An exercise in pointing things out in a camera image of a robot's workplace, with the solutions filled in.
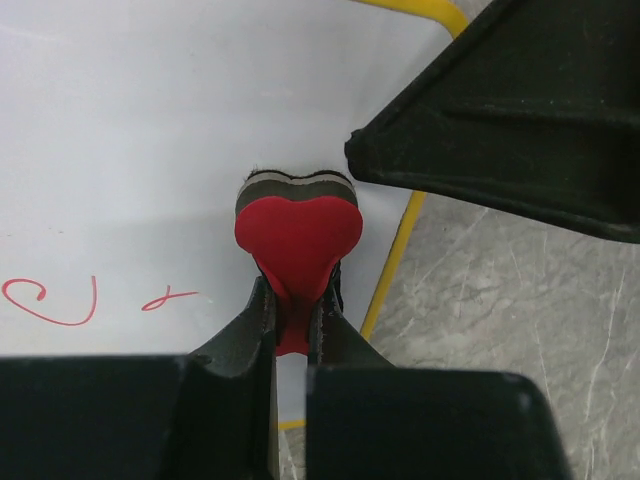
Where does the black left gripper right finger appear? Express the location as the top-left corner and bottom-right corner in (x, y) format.
(307, 289), (393, 368)

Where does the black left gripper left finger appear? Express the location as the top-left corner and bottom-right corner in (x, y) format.
(193, 276), (276, 479)

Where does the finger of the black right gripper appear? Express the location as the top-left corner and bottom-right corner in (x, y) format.
(345, 1), (639, 243)

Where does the red heart whiteboard eraser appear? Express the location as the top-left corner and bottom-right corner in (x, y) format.
(234, 169), (363, 356)

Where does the yellow framed whiteboard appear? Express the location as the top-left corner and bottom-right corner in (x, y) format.
(0, 0), (471, 432)

